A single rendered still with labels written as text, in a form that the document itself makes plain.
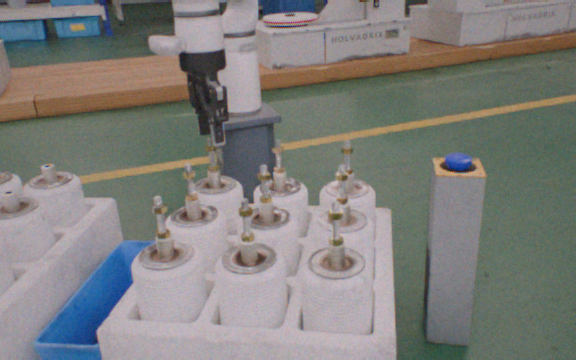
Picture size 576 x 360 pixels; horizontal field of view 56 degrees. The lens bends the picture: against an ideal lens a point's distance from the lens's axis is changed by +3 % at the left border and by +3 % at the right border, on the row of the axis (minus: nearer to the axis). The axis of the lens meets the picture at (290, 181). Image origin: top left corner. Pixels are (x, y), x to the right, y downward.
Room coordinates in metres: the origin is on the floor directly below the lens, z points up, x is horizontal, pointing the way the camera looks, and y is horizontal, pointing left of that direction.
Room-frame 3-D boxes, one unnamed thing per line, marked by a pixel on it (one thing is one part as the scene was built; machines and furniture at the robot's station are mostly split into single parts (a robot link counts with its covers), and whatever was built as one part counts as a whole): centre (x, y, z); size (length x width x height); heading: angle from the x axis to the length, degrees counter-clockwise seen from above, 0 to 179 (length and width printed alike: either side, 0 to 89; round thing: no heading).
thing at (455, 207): (0.75, -0.26, 0.16); 0.07 x 0.07 x 0.31; 80
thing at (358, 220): (0.71, -0.08, 0.25); 0.08 x 0.08 x 0.01
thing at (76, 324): (0.77, 0.31, 0.06); 0.30 x 0.11 x 0.12; 171
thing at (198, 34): (0.86, 0.15, 0.52); 0.11 x 0.09 x 0.06; 116
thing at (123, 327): (0.73, 0.04, 0.09); 0.39 x 0.39 x 0.18; 80
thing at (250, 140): (1.18, 0.11, 0.15); 0.15 x 0.15 x 0.30; 19
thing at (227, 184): (0.87, 0.14, 0.25); 0.08 x 0.08 x 0.01
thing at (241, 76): (1.18, 0.11, 0.39); 0.09 x 0.09 x 0.17; 19
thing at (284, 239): (0.73, 0.04, 0.16); 0.10 x 0.10 x 0.18
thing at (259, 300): (0.61, 0.06, 0.16); 0.10 x 0.10 x 0.18
